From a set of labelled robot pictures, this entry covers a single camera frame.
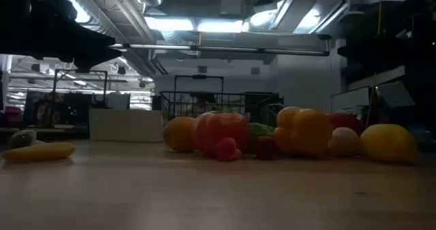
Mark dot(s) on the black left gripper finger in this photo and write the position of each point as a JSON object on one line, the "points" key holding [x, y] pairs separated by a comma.
{"points": [[95, 39], [92, 56]]}

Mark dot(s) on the small light green fruit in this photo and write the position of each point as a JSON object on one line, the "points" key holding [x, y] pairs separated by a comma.
{"points": [[22, 139]]}

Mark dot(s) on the long yellow banana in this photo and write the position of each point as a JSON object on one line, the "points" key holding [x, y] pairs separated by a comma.
{"points": [[39, 151]]}

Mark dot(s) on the orange fruit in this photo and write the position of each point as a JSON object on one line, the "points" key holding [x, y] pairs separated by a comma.
{"points": [[180, 134]]}

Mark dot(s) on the orange-red tomato with green stem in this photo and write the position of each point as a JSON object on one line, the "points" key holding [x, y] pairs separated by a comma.
{"points": [[221, 128]]}

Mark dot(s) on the small pink-red round fruit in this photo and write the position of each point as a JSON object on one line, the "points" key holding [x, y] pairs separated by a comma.
{"points": [[226, 149]]}

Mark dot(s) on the light green cucumber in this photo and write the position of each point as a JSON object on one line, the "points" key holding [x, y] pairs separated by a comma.
{"points": [[261, 129]]}

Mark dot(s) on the small red fruit with stem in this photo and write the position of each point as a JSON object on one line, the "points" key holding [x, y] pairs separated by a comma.
{"points": [[266, 148]]}

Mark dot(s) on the yellow bell pepper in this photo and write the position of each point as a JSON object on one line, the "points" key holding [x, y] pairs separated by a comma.
{"points": [[303, 131]]}

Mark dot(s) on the red bell pepper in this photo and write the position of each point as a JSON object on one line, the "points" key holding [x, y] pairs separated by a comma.
{"points": [[344, 120]]}

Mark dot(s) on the cream garlic bulb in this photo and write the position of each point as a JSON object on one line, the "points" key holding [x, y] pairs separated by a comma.
{"points": [[344, 142]]}

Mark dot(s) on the yellow lemon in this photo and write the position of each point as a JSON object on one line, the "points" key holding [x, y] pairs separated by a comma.
{"points": [[388, 143]]}

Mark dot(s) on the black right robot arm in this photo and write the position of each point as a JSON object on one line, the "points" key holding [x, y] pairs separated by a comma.
{"points": [[385, 53]]}

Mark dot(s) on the floral patterned curtain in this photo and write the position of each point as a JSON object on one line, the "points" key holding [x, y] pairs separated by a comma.
{"points": [[44, 107]]}

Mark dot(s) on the white plastic bin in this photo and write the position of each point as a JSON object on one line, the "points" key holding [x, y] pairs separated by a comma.
{"points": [[126, 124]]}

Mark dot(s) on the long horizontal metal bar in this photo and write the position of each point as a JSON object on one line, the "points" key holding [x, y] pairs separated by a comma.
{"points": [[221, 48]]}

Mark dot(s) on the grey ceiling box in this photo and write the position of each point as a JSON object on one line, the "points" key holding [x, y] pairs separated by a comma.
{"points": [[231, 4]]}

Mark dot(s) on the white angled panel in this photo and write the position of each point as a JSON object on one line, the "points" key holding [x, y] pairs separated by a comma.
{"points": [[351, 99]]}

